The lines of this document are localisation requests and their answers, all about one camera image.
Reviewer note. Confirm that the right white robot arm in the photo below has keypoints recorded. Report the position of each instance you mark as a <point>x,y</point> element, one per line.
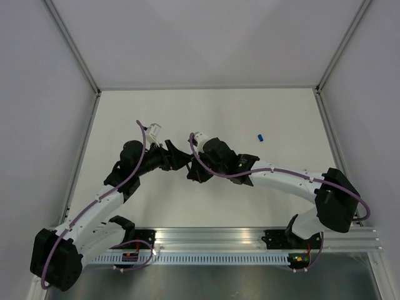
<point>334,199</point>

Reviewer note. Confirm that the aluminium front rail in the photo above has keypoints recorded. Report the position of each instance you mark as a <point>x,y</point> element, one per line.
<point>230,239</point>

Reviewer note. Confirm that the aluminium frame post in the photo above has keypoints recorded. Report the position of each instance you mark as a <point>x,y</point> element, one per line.
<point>344,43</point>
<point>59,23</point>

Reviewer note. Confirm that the right aluminium frame post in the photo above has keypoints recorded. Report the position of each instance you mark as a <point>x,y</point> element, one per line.
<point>344,43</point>

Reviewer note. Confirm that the white slotted cable duct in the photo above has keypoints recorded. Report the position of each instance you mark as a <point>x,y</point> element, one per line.
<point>192,258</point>

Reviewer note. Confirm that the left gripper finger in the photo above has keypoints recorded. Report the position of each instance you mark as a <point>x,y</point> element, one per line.
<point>177,165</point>
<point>176,155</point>

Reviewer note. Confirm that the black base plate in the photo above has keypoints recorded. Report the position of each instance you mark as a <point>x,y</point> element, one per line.
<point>279,239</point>
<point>147,235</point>

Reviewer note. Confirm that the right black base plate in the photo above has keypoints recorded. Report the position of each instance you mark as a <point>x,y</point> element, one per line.
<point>279,239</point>

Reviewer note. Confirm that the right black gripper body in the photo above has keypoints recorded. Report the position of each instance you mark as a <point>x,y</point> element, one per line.
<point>202,175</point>

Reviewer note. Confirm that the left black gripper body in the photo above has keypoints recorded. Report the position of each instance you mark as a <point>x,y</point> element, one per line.
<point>156,159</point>

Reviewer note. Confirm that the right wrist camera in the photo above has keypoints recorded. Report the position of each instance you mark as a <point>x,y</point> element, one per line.
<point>199,140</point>

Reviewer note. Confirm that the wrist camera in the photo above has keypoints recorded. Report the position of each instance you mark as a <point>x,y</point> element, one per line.
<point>199,140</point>
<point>152,133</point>

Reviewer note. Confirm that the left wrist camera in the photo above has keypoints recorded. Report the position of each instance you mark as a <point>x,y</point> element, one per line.
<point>152,133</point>

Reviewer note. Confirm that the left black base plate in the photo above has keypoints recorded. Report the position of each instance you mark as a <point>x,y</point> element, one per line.
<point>147,235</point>

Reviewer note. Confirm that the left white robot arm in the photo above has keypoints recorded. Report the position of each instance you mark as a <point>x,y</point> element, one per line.
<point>59,255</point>

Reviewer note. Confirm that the left aluminium frame post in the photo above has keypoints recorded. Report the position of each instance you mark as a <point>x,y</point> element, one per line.
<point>59,23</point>

